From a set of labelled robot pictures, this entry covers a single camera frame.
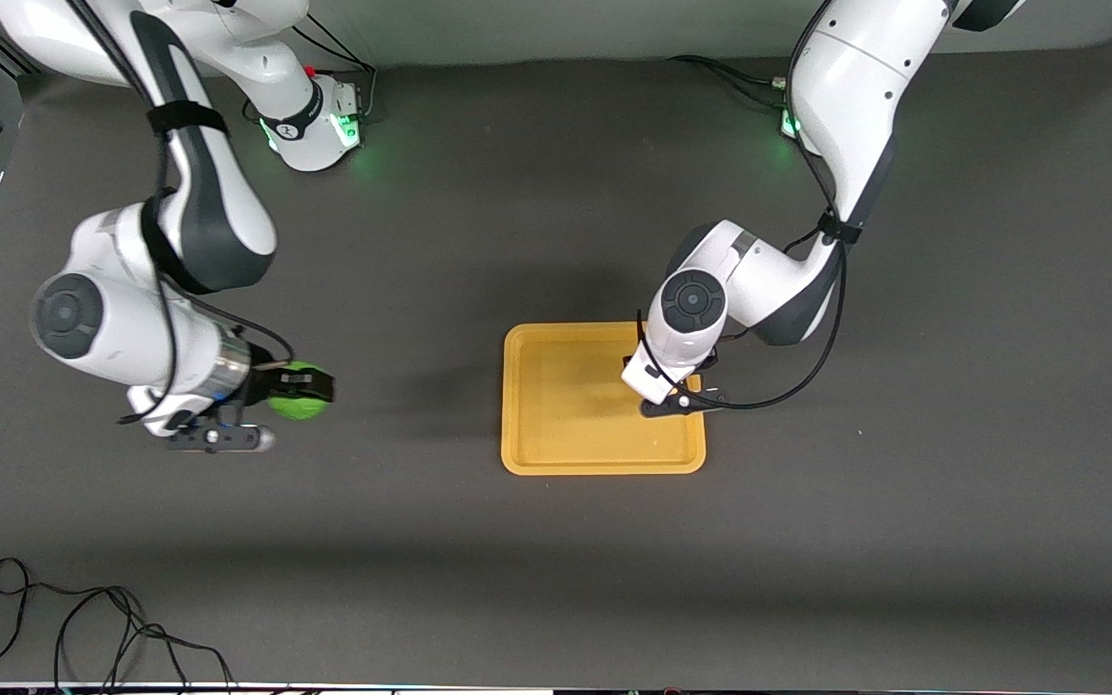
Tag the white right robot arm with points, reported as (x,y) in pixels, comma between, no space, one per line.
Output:
(213,217)

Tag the yellow plastic tray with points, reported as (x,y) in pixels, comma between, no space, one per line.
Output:
(566,425)

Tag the dark grey table mat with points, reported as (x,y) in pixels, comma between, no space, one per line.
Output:
(517,579)

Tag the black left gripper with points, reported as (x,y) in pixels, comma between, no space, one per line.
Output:
(625,360)

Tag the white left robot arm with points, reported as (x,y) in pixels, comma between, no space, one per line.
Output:
(855,87)

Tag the green apple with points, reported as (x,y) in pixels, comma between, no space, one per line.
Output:
(300,410)

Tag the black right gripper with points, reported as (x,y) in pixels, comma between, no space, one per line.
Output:
(260,385)

